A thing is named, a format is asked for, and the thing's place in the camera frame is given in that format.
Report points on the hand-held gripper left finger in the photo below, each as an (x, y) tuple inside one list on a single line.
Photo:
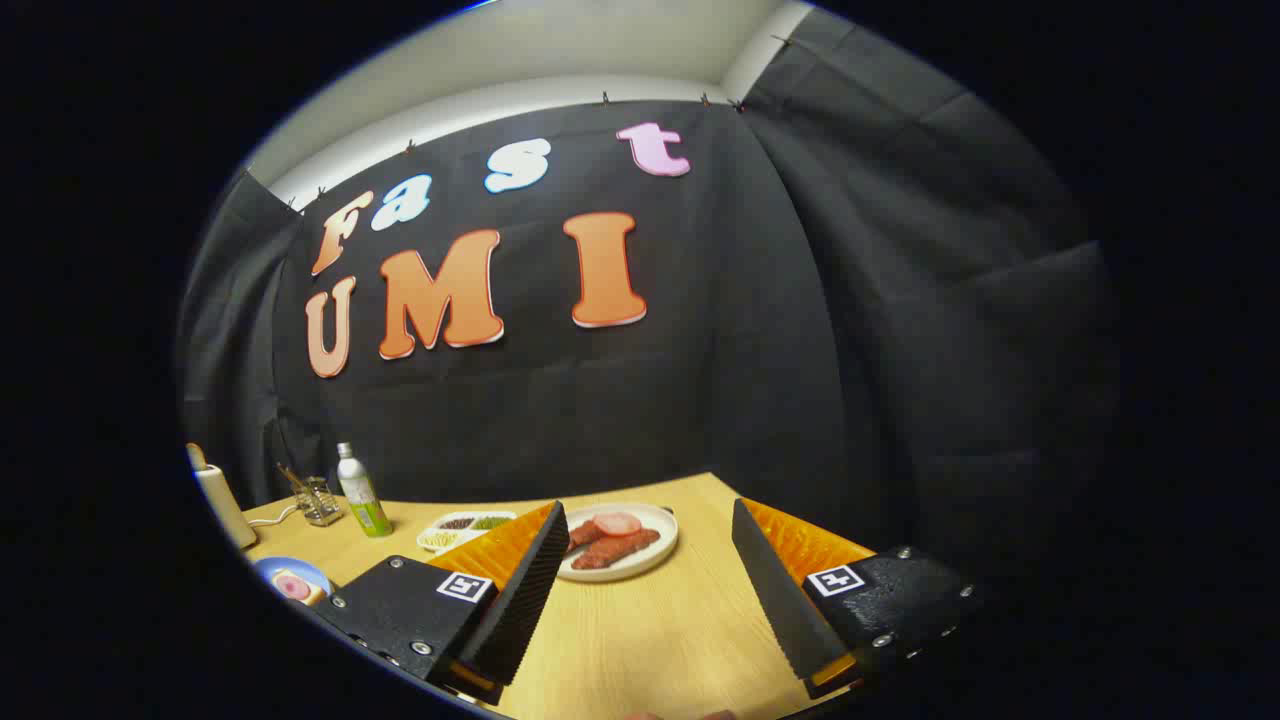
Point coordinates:
[(525, 600)]

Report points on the round pink ham slice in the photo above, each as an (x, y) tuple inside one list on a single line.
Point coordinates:
[(293, 586)]

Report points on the pile of green beans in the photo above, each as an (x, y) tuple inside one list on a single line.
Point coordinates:
[(490, 521)]

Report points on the pile of dark red beans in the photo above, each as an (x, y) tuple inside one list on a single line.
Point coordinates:
[(458, 522)]

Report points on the pile of yellow beans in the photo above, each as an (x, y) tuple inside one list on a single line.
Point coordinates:
[(437, 539)]

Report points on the white toaster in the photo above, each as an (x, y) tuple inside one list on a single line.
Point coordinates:
[(225, 510)]

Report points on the brown wooden utensil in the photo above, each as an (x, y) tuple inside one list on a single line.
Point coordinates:
[(290, 477)]

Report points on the silver green bottle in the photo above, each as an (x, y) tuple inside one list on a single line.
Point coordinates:
[(365, 505)]

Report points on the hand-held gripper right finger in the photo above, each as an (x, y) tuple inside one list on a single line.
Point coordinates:
[(780, 600)]

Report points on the small pink sausage slice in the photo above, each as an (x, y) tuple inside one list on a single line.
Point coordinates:
[(617, 524)]

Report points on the blue plate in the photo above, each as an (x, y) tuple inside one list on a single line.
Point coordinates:
[(270, 572)]

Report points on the black backdrop cloth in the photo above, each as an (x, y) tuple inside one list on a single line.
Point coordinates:
[(700, 400)]

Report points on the white divided dish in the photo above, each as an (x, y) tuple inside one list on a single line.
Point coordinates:
[(462, 534)]

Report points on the red meat slice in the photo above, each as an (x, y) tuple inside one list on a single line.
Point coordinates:
[(615, 550), (582, 535)]

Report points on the white round plate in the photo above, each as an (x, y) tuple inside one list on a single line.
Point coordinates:
[(655, 520)]

